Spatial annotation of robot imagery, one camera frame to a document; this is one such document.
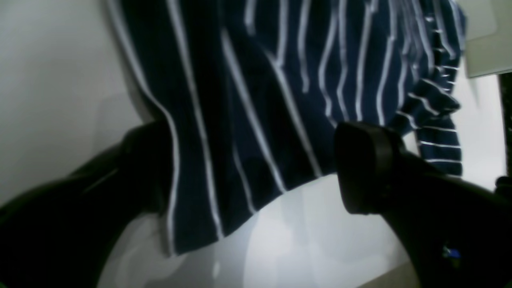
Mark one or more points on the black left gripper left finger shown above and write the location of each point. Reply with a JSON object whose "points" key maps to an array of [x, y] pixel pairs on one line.
{"points": [[60, 234]]}

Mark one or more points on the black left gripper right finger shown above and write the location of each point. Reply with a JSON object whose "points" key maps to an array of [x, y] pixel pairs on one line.
{"points": [[457, 234]]}

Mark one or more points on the navy white striped t-shirt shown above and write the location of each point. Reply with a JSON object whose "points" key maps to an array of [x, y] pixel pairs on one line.
{"points": [[251, 92]]}

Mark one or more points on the grey chair back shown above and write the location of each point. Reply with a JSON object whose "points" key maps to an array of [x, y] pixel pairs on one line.
{"points": [[488, 37]]}

